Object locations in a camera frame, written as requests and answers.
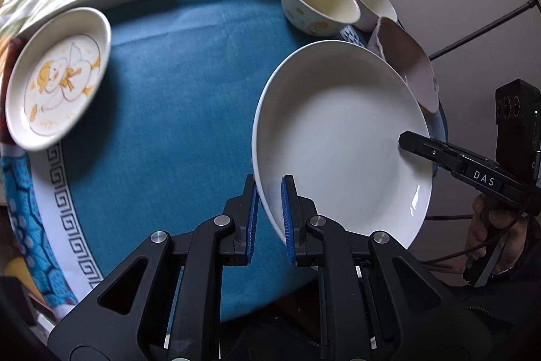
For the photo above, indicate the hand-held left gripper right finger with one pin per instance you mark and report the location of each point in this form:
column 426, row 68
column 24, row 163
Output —
column 287, row 219

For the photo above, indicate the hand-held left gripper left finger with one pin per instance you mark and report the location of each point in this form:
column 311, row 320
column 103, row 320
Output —
column 252, row 219

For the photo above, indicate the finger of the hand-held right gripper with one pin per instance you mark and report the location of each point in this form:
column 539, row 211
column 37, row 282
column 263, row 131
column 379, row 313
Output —
column 431, row 149

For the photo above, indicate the large white plate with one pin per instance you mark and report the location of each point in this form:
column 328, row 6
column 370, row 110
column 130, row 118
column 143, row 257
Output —
column 338, row 132

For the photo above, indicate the pink scalloped bowl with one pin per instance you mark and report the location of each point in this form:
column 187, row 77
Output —
column 410, row 56

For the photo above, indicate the plain white bowl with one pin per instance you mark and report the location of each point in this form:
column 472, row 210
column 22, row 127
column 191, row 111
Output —
column 372, row 1

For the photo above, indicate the duck print plate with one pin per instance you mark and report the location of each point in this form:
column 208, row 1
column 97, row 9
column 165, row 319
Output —
column 59, row 82

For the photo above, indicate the person's right forearm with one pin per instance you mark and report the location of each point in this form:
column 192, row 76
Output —
column 528, row 251

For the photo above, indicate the person's right hand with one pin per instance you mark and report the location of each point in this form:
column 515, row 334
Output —
column 479, row 228

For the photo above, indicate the black tripod rod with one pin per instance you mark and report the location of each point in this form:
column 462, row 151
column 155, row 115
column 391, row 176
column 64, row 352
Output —
column 482, row 31

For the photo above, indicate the blue patterned tablecloth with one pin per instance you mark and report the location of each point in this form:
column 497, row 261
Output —
column 169, row 90

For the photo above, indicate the person's dark jacket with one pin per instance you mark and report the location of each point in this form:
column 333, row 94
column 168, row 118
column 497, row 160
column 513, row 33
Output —
column 498, row 323

